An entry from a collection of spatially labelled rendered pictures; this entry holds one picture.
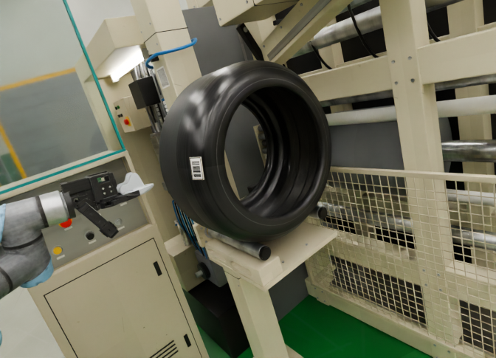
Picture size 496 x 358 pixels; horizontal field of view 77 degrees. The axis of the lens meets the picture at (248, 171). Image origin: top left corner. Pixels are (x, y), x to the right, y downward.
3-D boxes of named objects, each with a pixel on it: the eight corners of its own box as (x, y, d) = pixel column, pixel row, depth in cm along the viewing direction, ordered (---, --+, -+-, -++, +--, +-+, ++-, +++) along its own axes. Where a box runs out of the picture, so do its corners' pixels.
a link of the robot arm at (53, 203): (50, 229, 69) (48, 223, 76) (73, 222, 72) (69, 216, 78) (39, 197, 68) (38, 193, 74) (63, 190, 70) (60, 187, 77)
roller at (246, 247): (216, 224, 127) (215, 235, 127) (206, 224, 124) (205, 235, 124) (271, 246, 98) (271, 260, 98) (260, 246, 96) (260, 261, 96)
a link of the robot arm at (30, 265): (-6, 298, 68) (-25, 255, 64) (39, 266, 78) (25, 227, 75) (21, 303, 66) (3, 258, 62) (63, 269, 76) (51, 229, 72)
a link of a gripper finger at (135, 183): (153, 168, 82) (116, 178, 77) (158, 190, 84) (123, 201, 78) (148, 167, 85) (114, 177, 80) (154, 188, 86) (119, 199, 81)
